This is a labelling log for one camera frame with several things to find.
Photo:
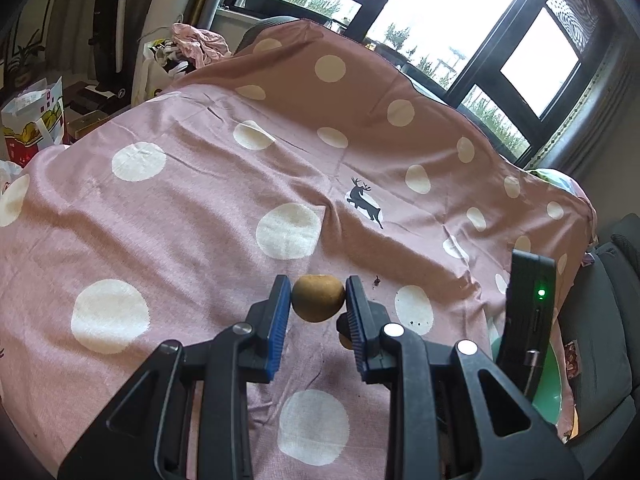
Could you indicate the grey sofa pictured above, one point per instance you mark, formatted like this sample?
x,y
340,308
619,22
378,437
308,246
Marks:
x,y
610,320

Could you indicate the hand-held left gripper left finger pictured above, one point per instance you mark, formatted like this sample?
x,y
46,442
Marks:
x,y
280,325

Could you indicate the black upright vacuum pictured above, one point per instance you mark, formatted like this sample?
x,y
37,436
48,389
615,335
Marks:
x,y
107,40

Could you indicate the printed paper bag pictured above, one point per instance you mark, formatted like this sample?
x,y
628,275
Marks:
x,y
30,125

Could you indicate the grey curtain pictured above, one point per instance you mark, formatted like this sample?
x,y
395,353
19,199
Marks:
x,y
600,125

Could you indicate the pink clothes pile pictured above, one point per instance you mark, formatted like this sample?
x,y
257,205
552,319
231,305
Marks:
x,y
200,42

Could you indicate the brown wooden furniture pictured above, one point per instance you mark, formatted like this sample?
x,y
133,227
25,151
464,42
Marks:
x,y
85,122

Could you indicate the green plastic basin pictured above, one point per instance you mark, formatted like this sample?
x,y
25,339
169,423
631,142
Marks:
x,y
547,402

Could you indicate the small patterned cloth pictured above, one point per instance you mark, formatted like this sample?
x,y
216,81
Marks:
x,y
588,258

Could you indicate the light blue bedding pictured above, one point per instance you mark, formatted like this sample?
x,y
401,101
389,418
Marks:
x,y
555,179

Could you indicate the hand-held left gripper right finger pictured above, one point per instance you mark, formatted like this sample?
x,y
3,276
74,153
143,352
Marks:
x,y
357,330

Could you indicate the dark potted plant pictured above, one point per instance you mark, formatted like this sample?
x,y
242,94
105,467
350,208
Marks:
x,y
25,57

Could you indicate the black framed window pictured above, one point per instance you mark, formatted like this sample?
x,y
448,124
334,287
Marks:
x,y
480,60

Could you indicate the small printed packet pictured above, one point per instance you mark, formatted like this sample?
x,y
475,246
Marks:
x,y
573,358

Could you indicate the brown round fruit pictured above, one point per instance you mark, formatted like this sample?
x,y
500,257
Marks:
x,y
318,297
344,337

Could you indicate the white plastic bag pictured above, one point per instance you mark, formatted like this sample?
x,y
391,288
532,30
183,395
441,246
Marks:
x,y
150,75

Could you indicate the pink polka dot blanket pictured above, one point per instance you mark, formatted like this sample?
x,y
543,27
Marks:
x,y
200,210

